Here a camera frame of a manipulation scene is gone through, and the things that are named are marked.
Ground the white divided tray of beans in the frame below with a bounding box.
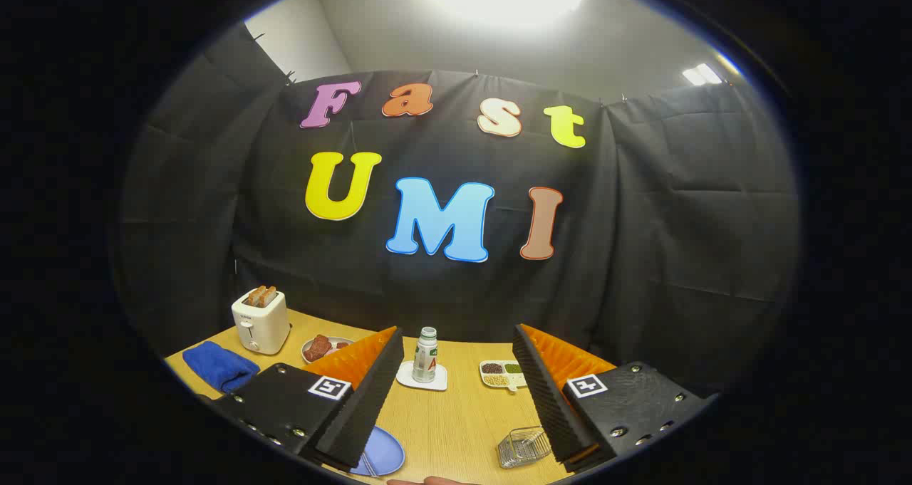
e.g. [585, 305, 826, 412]
[479, 359, 528, 393]

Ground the oval plate of food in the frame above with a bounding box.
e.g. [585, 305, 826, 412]
[301, 334, 355, 365]

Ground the white bottle with green label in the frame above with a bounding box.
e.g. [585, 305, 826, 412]
[412, 327, 438, 384]

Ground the white square coaster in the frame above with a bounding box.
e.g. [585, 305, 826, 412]
[396, 360, 448, 392]

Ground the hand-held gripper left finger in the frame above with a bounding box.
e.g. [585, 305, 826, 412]
[210, 326, 405, 473]

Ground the metal wire cutlery basket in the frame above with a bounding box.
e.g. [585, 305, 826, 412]
[497, 426, 553, 469]

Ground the white toaster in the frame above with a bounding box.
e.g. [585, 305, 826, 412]
[231, 289, 291, 355]

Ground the blue round plate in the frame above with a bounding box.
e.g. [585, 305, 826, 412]
[349, 427, 405, 477]

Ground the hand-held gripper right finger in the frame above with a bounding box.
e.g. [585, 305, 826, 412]
[512, 323, 720, 473]

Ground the blue folded towel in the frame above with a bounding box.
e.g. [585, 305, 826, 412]
[182, 340, 261, 393]

